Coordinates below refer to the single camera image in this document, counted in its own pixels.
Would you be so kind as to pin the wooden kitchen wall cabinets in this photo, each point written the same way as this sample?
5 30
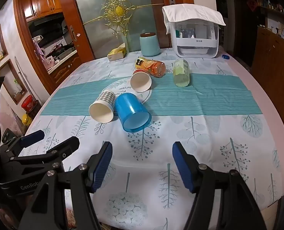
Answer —
41 2

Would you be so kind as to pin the black range hood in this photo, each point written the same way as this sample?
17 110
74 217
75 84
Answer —
46 20

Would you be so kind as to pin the wooden kitchen base cabinet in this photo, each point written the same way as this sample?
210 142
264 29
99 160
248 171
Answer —
65 69

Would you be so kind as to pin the dark wooden sideboard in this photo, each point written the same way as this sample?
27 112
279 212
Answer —
273 76

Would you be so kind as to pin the tree print tablecloth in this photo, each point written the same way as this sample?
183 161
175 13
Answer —
204 139

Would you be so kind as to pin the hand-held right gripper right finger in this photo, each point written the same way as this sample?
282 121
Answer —
183 169

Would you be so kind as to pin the teal striped table runner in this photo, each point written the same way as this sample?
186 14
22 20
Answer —
204 95

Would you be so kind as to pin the red plastic bucket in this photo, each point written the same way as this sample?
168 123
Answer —
28 103

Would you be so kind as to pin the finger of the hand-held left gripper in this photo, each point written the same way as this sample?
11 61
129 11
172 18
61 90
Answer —
60 149
33 137

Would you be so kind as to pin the teal canister brown lid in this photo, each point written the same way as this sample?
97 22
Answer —
149 45

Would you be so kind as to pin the orange juice bottle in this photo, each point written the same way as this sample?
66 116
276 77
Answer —
153 68

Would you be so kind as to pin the yellow plastic container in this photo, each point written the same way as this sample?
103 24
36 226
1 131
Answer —
27 119

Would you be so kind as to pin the pale green plastic bottle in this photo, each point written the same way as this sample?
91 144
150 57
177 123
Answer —
181 74

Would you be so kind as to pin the white countertop appliance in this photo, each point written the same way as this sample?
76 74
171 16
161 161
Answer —
197 46

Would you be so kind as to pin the large wooden wall niche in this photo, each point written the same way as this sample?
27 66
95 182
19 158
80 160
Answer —
12 81

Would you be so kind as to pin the checked paper cup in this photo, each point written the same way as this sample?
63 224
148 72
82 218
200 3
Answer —
104 104

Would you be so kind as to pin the red white paper cup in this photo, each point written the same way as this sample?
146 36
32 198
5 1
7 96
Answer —
142 81

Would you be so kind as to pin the blue plastic cup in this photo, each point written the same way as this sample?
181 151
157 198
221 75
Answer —
130 110

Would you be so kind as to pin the blue bottle cap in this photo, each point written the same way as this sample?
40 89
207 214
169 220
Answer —
226 56

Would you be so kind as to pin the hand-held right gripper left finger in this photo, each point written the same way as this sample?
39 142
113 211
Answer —
101 166

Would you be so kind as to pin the white cloth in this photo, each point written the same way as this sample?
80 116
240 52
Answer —
192 12

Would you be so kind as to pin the frosted glass door gold ornament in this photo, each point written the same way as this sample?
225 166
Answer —
132 28

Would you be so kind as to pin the pink hanging cloth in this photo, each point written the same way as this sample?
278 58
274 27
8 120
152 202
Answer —
39 51

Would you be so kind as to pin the wall shelf with bottles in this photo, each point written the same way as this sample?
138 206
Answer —
272 4

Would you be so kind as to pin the yellow tissue box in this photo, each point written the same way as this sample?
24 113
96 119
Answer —
118 54

